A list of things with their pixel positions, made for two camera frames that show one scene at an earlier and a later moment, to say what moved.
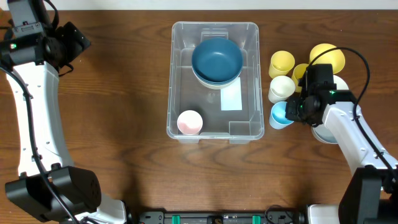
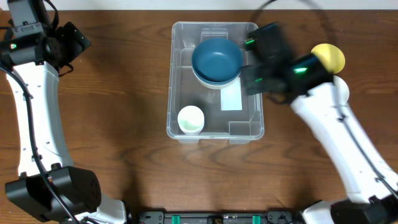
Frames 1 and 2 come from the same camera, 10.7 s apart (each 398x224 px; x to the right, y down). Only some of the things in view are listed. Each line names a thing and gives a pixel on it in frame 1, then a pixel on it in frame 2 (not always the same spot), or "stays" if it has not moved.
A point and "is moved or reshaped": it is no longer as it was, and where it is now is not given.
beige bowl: [215, 86] stays
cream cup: [281, 88] is moved or reshaped
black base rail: [259, 217] stays
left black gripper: [68, 34] stays
